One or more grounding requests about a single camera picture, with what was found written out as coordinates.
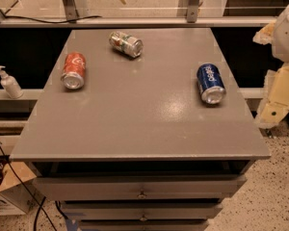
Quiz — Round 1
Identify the top grey drawer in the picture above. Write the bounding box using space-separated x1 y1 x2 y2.
34 175 247 201

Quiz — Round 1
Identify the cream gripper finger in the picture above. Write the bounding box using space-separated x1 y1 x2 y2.
255 64 289 129
252 21 276 45

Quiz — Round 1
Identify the bottom grey drawer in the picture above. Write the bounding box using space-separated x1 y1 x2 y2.
79 220 209 231

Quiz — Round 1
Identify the black floor cable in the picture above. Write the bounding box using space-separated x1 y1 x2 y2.
0 97 59 231

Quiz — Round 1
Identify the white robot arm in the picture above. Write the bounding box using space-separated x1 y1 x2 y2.
252 5 289 129

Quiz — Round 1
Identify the blue pepsi can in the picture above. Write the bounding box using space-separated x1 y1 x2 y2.
197 64 226 105

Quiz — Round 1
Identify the cardboard box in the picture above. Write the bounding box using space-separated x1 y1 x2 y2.
0 161 45 231

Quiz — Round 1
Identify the grey drawer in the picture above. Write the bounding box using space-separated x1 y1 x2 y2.
62 202 222 220
34 175 247 201
79 220 209 231

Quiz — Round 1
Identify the grey metal bracket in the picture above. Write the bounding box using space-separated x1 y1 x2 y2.
62 0 89 21
176 0 200 23

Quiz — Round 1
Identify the white pump dispenser bottle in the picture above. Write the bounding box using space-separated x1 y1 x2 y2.
0 65 23 99

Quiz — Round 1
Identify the right grey metal bracket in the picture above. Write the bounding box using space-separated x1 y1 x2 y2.
176 0 200 23

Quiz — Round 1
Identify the white green soda can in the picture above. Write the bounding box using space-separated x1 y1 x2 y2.
109 31 144 58

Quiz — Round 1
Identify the middle grey drawer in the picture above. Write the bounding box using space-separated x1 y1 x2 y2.
62 202 222 220

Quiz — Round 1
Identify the black cable on ledge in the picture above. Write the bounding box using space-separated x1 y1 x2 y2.
0 7 102 25

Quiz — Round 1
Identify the grey drawer cabinet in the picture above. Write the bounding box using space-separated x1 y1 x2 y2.
9 28 272 231

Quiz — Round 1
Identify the red coke can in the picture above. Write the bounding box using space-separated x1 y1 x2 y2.
61 52 86 90

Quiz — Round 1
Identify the left grey metal bracket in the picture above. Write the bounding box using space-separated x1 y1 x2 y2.
62 0 89 21

